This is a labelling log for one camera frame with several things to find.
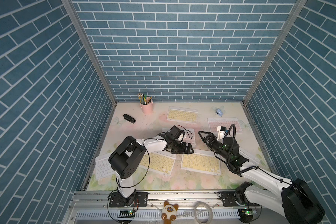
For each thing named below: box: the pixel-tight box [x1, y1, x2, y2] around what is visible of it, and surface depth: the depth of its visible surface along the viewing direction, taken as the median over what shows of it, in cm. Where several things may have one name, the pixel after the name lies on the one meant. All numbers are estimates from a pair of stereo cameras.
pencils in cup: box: [136, 92, 153, 105], surface depth 107 cm
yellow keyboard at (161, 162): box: [138, 150, 177, 176], surface depth 88 cm
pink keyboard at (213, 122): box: [207, 117, 243, 133], surface depth 110 cm
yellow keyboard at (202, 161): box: [181, 148, 222, 176], surface depth 88 cm
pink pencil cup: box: [140, 99, 154, 115], surface depth 110 cm
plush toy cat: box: [161, 200, 179, 224], surface depth 69 cm
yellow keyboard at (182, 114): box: [166, 105, 198, 123], surface depth 114 cm
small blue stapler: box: [215, 108, 223, 117], surface depth 114 cm
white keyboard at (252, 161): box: [238, 149, 261, 166], surface depth 90 cm
